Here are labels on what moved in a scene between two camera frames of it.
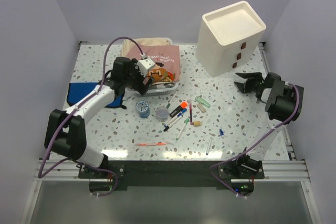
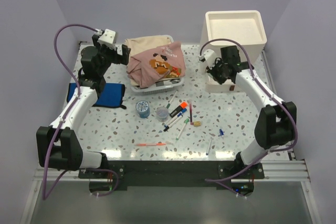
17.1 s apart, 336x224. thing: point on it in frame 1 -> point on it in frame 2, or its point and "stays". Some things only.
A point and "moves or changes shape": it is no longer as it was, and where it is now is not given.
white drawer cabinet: x=229 y=38 moves or changes shape
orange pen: x=151 y=144 stays
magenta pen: x=190 y=112 stays
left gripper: x=140 y=87 -> x=124 y=59
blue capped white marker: x=179 y=115 stays
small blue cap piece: x=221 y=133 stays
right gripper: x=245 y=87 -> x=218 y=62
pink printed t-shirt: x=166 y=58 moves or changes shape
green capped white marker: x=169 y=104 stays
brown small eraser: x=197 y=124 stays
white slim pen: x=209 y=146 stays
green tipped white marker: x=182 y=129 stays
